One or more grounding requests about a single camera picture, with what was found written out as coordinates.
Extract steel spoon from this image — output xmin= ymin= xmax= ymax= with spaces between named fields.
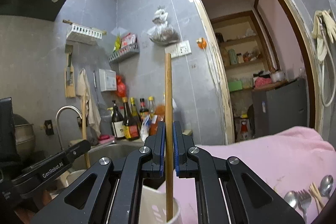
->
xmin=319 ymin=174 xmax=334 ymax=199
xmin=284 ymin=190 xmax=299 ymax=209

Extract steel fork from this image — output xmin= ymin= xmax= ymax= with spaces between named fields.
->
xmin=298 ymin=189 xmax=311 ymax=223

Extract wooden chopstick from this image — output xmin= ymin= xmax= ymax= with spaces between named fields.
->
xmin=165 ymin=53 xmax=174 ymax=222
xmin=309 ymin=182 xmax=325 ymax=214
xmin=81 ymin=96 xmax=91 ymax=169

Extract steel steamer pot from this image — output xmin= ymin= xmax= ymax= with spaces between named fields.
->
xmin=13 ymin=114 xmax=35 ymax=159

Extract white plastic utensil basket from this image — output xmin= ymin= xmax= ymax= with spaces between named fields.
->
xmin=139 ymin=186 xmax=183 ymax=223

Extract steel sink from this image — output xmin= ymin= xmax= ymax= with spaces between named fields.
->
xmin=88 ymin=140 xmax=144 ymax=165

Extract brown sauce bottle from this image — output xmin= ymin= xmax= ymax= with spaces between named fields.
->
xmin=122 ymin=97 xmax=139 ymax=141

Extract dark soy sauce bottle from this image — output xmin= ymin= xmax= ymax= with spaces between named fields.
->
xmin=112 ymin=100 xmax=125 ymax=139

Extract chrome faucet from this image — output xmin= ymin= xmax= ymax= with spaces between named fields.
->
xmin=55 ymin=105 xmax=82 ymax=150

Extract pink floral cloth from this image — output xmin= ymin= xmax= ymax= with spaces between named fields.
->
xmin=157 ymin=126 xmax=336 ymax=224

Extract orange snack bag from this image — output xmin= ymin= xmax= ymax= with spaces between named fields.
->
xmin=149 ymin=104 xmax=165 ymax=136

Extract dark grey cabinet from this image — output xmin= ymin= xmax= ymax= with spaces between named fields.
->
xmin=252 ymin=78 xmax=308 ymax=138

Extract red plastic bag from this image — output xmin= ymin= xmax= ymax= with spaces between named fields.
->
xmin=116 ymin=75 xmax=126 ymax=98

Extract hanging beige towel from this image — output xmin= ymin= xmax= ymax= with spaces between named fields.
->
xmin=76 ymin=68 xmax=101 ymax=138

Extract wooden cutting board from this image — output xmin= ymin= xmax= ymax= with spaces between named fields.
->
xmin=64 ymin=44 xmax=76 ymax=98

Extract wooden shelf unit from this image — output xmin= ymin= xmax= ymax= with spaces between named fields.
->
xmin=211 ymin=10 xmax=280 ymax=93

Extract hanging plastic bag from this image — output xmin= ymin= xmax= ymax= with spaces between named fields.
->
xmin=147 ymin=6 xmax=179 ymax=46

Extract white rubber gloves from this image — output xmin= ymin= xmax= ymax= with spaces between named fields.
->
xmin=311 ymin=10 xmax=335 ymax=64

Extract white wall box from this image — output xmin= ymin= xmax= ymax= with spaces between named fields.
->
xmin=98 ymin=69 xmax=117 ymax=92

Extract grey wall spice rack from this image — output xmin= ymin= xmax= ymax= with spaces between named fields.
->
xmin=108 ymin=43 xmax=139 ymax=64

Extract wall switch socket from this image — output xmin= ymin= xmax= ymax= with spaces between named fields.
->
xmin=165 ymin=40 xmax=191 ymax=59

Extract wooden door frame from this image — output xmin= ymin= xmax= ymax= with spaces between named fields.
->
xmin=193 ymin=0 xmax=324 ymax=145

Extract orange wall hook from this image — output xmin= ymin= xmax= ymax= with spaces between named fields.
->
xmin=197 ymin=38 xmax=207 ymax=50

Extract white wall basket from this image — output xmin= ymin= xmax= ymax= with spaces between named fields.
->
xmin=62 ymin=19 xmax=107 ymax=46

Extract white hose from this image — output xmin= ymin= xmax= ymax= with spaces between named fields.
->
xmin=318 ymin=21 xmax=336 ymax=108

